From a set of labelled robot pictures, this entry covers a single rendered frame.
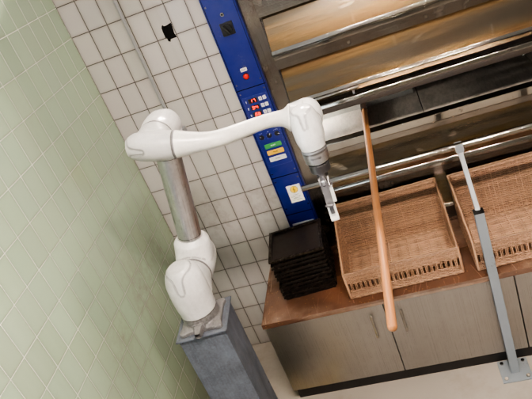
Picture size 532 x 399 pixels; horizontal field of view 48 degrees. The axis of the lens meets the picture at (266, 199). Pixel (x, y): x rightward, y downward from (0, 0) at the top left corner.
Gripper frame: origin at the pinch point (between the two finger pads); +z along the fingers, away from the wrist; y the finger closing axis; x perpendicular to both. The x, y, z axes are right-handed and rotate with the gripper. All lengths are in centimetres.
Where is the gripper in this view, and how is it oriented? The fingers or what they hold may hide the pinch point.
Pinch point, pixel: (333, 208)
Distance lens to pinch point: 223.2
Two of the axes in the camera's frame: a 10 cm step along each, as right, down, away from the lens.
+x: 9.4, -2.7, -1.8
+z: 3.3, 8.3, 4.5
